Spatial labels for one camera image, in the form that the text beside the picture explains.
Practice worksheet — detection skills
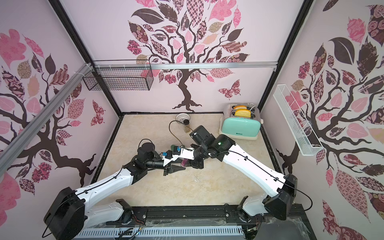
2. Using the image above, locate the magenta paint jar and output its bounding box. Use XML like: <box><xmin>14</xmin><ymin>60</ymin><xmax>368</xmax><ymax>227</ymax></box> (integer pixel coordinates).
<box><xmin>181</xmin><ymin>159</ymin><xmax>189</xmax><ymax>167</ymax></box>

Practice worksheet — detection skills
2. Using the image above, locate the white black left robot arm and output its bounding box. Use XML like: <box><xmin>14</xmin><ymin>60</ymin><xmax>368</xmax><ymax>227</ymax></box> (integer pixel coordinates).
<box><xmin>44</xmin><ymin>143</ymin><xmax>194</xmax><ymax>240</ymax></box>

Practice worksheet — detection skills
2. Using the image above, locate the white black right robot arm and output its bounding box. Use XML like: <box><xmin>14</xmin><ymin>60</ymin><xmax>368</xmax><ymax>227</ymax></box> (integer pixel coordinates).
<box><xmin>190</xmin><ymin>133</ymin><xmax>298</xmax><ymax>221</ymax></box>

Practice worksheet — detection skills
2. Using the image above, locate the brown spice jar black lid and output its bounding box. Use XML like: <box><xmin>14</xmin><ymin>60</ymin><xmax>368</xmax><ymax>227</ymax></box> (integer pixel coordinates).
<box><xmin>183</xmin><ymin>119</ymin><xmax>192</xmax><ymax>133</ymax></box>

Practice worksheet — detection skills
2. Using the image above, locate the mint green Belinee toaster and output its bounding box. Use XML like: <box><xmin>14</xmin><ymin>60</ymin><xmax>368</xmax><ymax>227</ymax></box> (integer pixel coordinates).
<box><xmin>219</xmin><ymin>104</ymin><xmax>263</xmax><ymax>141</ymax></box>

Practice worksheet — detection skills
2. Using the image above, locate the yellow toast slice front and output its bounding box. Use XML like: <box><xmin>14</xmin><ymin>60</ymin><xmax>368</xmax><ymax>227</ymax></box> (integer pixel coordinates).
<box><xmin>235</xmin><ymin>109</ymin><xmax>252</xmax><ymax>118</ymax></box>

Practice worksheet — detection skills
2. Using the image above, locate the orange toast slice back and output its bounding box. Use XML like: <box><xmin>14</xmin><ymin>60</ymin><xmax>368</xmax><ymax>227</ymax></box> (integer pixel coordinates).
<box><xmin>233</xmin><ymin>105</ymin><xmax>248</xmax><ymax>110</ymax></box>

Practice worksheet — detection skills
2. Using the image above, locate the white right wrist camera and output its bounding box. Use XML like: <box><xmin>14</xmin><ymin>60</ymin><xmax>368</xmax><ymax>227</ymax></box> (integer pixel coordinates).
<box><xmin>172</xmin><ymin>146</ymin><xmax>195</xmax><ymax>160</ymax></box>

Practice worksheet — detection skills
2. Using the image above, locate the white slotted cable duct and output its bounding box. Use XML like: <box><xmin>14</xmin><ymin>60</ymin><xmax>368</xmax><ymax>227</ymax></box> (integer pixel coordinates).
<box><xmin>75</xmin><ymin>226</ymin><xmax>245</xmax><ymax>240</ymax></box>

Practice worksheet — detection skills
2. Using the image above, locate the aluminium rail back wall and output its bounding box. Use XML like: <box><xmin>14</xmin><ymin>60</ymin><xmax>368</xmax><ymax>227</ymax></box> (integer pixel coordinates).
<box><xmin>95</xmin><ymin>62</ymin><xmax>278</xmax><ymax>70</ymax></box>

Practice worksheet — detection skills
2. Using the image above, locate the aluminium rail wall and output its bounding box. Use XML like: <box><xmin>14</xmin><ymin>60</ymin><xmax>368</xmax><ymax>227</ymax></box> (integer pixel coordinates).
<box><xmin>95</xmin><ymin>62</ymin><xmax>278</xmax><ymax>70</ymax></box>
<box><xmin>1</xmin><ymin>63</ymin><xmax>91</xmax><ymax>175</ymax></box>

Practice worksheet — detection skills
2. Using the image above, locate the black wire wall basket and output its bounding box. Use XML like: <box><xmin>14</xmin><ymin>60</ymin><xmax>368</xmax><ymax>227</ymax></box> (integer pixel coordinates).
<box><xmin>83</xmin><ymin>59</ymin><xmax>154</xmax><ymax>91</ymax></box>

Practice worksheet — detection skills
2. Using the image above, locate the white wire wall shelf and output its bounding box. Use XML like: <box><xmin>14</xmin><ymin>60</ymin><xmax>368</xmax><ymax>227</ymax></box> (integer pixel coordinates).
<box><xmin>273</xmin><ymin>85</ymin><xmax>324</xmax><ymax>156</ymax></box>

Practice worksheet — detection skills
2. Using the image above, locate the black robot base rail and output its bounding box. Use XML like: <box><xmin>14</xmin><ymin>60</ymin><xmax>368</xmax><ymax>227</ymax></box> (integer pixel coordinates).
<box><xmin>132</xmin><ymin>204</ymin><xmax>310</xmax><ymax>230</ymax></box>

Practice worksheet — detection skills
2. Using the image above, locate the aluminium rail left wall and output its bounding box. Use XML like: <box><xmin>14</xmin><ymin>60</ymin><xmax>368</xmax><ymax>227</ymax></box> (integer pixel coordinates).
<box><xmin>1</xmin><ymin>63</ymin><xmax>91</xmax><ymax>175</ymax></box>

